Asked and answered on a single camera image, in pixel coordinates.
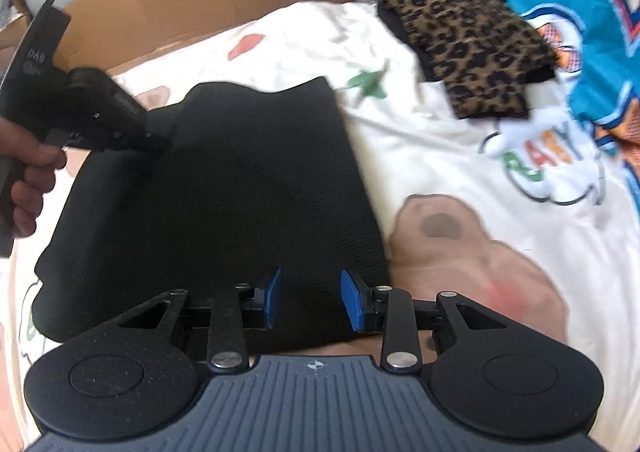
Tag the leopard print folded garment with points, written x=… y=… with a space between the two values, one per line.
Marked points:
x=484 y=53

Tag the teal printed blanket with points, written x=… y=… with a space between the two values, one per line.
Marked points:
x=597 y=52

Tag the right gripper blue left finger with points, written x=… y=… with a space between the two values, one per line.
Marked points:
x=266 y=299

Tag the person's left hand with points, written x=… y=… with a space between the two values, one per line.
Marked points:
x=41 y=162

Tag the black shorts with bear pattern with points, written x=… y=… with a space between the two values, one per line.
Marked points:
x=252 y=181

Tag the cream bear print bedsheet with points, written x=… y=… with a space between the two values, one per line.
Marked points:
x=529 y=218

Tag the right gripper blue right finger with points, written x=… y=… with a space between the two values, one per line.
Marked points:
x=357 y=300

